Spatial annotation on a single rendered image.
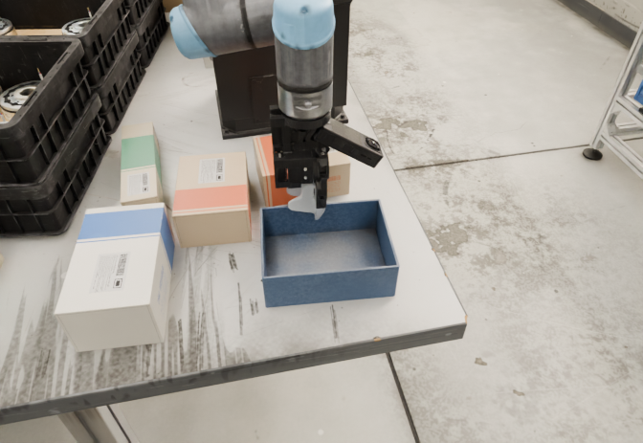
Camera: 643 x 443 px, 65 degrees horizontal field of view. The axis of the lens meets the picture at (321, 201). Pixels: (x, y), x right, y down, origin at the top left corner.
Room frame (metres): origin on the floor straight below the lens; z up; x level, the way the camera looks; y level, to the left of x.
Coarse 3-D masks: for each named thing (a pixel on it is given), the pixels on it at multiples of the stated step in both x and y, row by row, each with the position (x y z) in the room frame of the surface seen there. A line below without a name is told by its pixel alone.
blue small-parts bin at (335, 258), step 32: (288, 224) 0.61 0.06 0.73; (320, 224) 0.62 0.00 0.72; (352, 224) 0.62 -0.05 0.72; (384, 224) 0.57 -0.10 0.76; (288, 256) 0.56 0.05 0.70; (320, 256) 0.56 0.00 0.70; (352, 256) 0.56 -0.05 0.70; (384, 256) 0.55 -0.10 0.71; (288, 288) 0.46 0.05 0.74; (320, 288) 0.47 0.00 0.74; (352, 288) 0.47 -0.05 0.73; (384, 288) 0.48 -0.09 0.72
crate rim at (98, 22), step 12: (108, 0) 1.08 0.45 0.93; (120, 0) 1.13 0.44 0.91; (96, 12) 1.02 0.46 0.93; (108, 12) 1.04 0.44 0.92; (96, 24) 0.97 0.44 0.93; (0, 36) 0.90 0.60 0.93; (12, 36) 0.90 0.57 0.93; (24, 36) 0.90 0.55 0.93; (36, 36) 0.90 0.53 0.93; (48, 36) 0.90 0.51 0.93; (60, 36) 0.90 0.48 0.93; (72, 36) 0.90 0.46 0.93; (84, 36) 0.91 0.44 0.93; (96, 36) 0.95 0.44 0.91; (84, 48) 0.90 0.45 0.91
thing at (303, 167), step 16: (272, 112) 0.61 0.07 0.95; (272, 128) 0.61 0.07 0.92; (288, 128) 0.59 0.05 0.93; (304, 128) 0.58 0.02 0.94; (288, 144) 0.59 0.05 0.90; (304, 144) 0.60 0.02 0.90; (320, 144) 0.60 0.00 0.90; (288, 160) 0.58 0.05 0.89; (304, 160) 0.58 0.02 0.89; (320, 160) 0.59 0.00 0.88; (288, 176) 0.58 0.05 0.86; (304, 176) 0.58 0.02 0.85
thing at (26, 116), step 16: (80, 48) 0.87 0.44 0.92; (64, 64) 0.80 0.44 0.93; (48, 80) 0.74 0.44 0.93; (64, 80) 0.78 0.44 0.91; (32, 96) 0.69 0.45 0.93; (48, 96) 0.71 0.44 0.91; (16, 112) 0.64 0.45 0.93; (32, 112) 0.66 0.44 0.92; (0, 128) 0.60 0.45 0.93; (16, 128) 0.61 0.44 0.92
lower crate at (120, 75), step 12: (132, 36) 1.15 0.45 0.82; (132, 48) 1.13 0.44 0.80; (120, 60) 1.03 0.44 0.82; (132, 60) 1.12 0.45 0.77; (120, 72) 1.02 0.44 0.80; (132, 72) 1.12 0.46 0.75; (144, 72) 1.18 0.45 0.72; (108, 84) 0.94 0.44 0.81; (120, 84) 1.02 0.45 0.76; (132, 84) 1.09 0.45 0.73; (108, 96) 0.95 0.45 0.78; (120, 96) 1.01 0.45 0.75; (132, 96) 1.06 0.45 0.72; (108, 108) 0.93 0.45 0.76; (120, 108) 0.99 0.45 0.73; (108, 120) 0.92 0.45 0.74; (120, 120) 0.95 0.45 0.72; (108, 132) 0.91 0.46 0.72
